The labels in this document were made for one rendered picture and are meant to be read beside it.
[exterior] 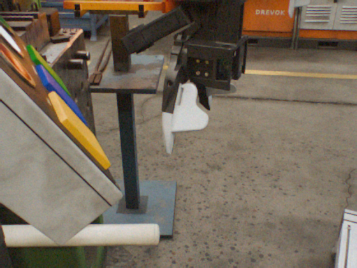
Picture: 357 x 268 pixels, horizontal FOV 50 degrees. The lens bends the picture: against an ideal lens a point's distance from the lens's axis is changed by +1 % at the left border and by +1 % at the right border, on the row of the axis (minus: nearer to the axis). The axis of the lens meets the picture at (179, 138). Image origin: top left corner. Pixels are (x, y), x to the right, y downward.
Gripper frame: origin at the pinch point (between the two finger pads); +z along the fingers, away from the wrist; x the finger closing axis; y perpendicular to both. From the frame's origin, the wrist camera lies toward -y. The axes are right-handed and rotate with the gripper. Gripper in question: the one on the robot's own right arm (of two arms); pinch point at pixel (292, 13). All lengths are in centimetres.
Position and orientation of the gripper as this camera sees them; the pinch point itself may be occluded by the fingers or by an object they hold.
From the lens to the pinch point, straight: 139.2
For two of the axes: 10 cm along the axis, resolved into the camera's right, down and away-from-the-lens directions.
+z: 0.0, 8.7, 4.9
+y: 9.1, 2.0, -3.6
